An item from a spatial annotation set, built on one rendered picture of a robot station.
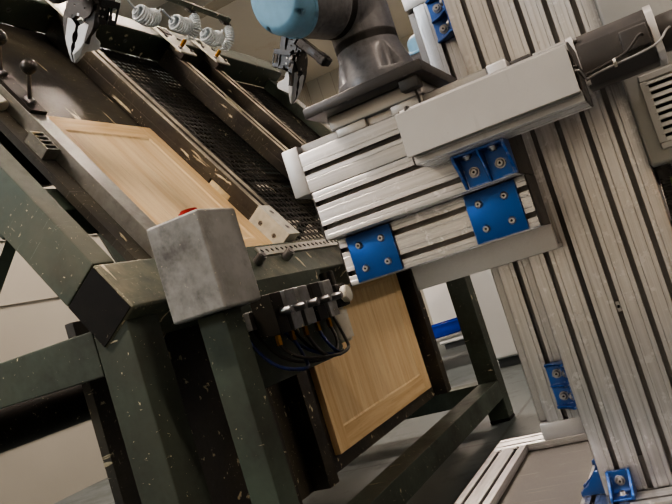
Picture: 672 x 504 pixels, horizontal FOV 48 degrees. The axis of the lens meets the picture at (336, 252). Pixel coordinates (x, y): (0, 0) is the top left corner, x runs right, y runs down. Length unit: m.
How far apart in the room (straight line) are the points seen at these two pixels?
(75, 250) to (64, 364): 0.23
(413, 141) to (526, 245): 0.33
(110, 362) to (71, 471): 4.17
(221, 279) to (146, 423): 0.32
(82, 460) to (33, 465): 0.41
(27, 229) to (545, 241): 0.98
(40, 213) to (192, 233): 0.36
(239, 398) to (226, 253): 0.26
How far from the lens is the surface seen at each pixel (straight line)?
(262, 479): 1.37
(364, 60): 1.32
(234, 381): 1.34
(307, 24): 1.27
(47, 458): 5.50
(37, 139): 1.86
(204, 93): 2.91
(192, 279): 1.32
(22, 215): 1.59
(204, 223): 1.31
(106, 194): 1.77
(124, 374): 1.45
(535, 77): 1.11
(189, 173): 2.18
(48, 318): 5.73
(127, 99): 2.39
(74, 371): 1.54
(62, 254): 1.52
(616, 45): 1.25
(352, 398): 2.56
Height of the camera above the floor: 0.70
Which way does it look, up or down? 4 degrees up
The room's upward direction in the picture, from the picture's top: 17 degrees counter-clockwise
